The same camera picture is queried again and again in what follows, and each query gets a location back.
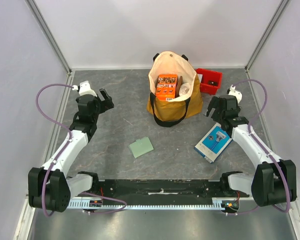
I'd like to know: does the red plastic bin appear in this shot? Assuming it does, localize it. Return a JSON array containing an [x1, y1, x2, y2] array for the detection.
[[195, 68, 223, 96]]

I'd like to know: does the mustard yellow tote bag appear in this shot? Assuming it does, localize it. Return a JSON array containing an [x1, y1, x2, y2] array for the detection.
[[146, 51, 203, 128]]

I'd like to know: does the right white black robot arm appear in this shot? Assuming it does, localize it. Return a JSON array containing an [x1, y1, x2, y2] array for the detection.
[[206, 95, 297, 210]]

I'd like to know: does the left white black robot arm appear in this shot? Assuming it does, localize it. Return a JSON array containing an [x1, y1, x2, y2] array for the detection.
[[28, 84, 114, 217]]

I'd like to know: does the small black object in bin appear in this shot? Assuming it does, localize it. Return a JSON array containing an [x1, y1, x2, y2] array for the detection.
[[208, 81, 218, 87]]

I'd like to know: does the white round item in bag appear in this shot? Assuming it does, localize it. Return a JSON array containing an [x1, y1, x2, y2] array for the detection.
[[178, 83, 191, 97]]

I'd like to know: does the blue razor package box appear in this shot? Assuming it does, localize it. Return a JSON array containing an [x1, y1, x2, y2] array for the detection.
[[194, 123, 232, 163]]

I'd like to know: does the brown flat item in bag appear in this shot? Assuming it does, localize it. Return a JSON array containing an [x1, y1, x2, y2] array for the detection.
[[176, 76, 183, 96]]

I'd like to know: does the orange printed box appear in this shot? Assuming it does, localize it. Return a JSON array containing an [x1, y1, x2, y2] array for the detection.
[[155, 74, 178, 101]]

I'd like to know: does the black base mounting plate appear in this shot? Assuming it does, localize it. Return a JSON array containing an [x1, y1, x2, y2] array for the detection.
[[90, 179, 237, 198]]

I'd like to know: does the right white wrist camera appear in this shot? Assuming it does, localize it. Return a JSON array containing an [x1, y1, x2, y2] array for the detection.
[[227, 85, 243, 104]]

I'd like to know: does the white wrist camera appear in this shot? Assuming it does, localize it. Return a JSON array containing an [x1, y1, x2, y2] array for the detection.
[[227, 85, 243, 104], [72, 81, 97, 97]]

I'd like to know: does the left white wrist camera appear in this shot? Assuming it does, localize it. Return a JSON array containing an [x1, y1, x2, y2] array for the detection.
[[72, 81, 97, 97]]

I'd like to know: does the grey slotted cable duct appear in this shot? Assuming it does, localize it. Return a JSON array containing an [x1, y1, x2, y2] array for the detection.
[[67, 197, 225, 211]]

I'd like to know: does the right aluminium frame post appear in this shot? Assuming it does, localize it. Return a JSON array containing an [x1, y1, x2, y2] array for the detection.
[[244, 0, 291, 74]]

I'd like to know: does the aluminium frame post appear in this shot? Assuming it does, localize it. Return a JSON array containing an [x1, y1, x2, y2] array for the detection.
[[25, 0, 72, 74], [244, 0, 291, 74]]

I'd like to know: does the left aluminium frame post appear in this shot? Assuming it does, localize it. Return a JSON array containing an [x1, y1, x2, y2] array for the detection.
[[25, 0, 72, 74]]

